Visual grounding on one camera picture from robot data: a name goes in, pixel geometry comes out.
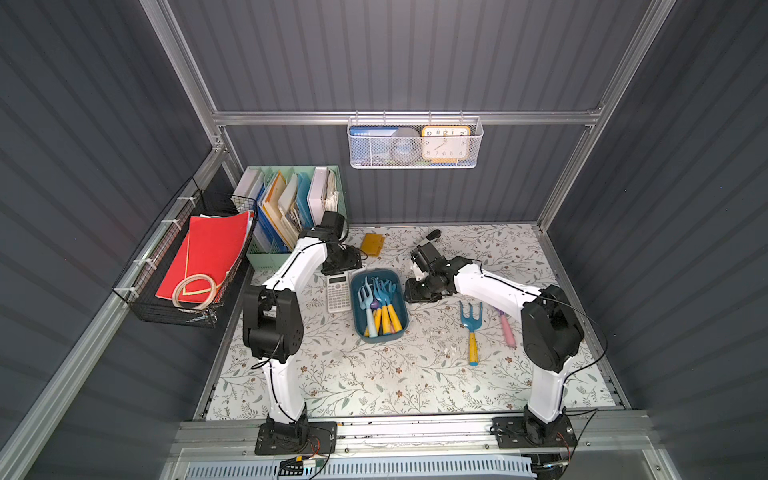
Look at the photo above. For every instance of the blue box in wall basket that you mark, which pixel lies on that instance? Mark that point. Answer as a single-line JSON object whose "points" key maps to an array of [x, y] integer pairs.
{"points": [[370, 146]]}

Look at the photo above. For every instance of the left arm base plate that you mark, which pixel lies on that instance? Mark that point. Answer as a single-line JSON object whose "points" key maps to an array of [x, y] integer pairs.
{"points": [[303, 438]]}

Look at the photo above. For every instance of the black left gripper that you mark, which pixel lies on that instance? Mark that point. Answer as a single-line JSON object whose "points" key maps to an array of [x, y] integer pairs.
{"points": [[343, 259]]}

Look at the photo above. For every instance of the teal rake white handle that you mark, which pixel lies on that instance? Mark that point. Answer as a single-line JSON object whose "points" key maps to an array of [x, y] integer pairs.
{"points": [[365, 298]]}

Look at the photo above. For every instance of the teal rake yellow handle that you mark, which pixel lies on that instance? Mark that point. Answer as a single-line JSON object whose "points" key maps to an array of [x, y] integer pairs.
{"points": [[472, 323], [388, 289], [379, 295]]}

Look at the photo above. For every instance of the yellow brown sponge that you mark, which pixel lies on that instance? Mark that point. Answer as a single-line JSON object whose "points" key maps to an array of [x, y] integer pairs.
{"points": [[372, 244]]}

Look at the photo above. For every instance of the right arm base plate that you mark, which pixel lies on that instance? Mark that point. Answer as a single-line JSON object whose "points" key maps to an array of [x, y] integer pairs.
{"points": [[528, 431]]}

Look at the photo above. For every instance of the purple rake yellow handle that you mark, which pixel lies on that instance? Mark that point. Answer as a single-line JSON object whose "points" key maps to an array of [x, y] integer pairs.
{"points": [[373, 318]]}

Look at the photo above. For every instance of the white calculator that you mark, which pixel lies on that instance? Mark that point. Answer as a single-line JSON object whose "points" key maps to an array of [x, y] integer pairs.
{"points": [[338, 293]]}

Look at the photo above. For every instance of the black wire basket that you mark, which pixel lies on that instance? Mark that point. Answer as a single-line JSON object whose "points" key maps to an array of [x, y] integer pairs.
{"points": [[147, 272]]}

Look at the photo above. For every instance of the teal plastic storage box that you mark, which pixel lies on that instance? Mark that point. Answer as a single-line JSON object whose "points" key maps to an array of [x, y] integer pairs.
{"points": [[398, 302]]}

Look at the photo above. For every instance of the orange white clock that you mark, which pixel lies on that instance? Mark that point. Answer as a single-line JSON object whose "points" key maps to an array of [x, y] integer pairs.
{"points": [[446, 144]]}

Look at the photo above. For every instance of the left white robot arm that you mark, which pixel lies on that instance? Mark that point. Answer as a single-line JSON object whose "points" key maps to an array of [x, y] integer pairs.
{"points": [[273, 327]]}

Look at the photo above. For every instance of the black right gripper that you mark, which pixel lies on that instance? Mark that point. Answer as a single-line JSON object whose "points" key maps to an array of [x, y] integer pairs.
{"points": [[424, 258]]}

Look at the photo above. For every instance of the green file organizer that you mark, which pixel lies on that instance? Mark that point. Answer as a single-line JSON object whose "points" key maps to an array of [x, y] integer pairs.
{"points": [[286, 201]]}

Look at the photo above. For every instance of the white wire wall basket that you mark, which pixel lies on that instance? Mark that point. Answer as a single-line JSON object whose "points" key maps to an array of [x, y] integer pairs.
{"points": [[474, 123]]}

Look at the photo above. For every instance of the grey tape roll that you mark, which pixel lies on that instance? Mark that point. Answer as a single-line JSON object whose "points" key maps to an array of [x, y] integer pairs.
{"points": [[405, 146]]}

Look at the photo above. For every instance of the red folder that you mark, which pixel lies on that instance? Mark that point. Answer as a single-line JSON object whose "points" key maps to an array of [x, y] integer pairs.
{"points": [[206, 257]]}

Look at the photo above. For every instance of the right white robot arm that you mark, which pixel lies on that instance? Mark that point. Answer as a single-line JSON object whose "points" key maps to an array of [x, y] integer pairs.
{"points": [[551, 331]]}

